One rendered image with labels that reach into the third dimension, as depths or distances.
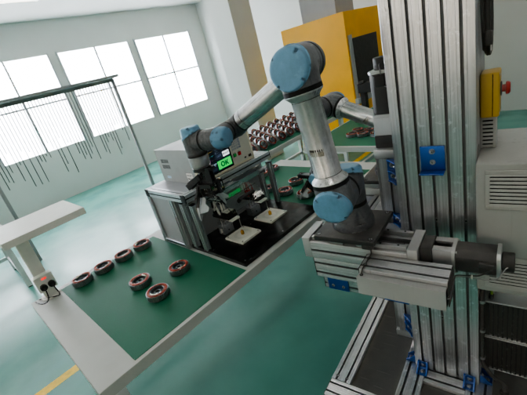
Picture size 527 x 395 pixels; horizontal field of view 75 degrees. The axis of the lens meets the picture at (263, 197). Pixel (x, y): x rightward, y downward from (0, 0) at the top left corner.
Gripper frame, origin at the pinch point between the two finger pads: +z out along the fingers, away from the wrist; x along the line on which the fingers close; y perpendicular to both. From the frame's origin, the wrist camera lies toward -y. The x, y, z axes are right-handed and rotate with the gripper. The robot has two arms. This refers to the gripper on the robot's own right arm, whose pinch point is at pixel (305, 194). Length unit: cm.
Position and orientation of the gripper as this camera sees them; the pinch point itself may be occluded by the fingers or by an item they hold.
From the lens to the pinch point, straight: 233.0
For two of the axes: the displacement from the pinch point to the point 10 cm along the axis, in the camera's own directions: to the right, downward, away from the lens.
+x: 6.6, -4.3, 6.2
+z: -1.5, 7.3, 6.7
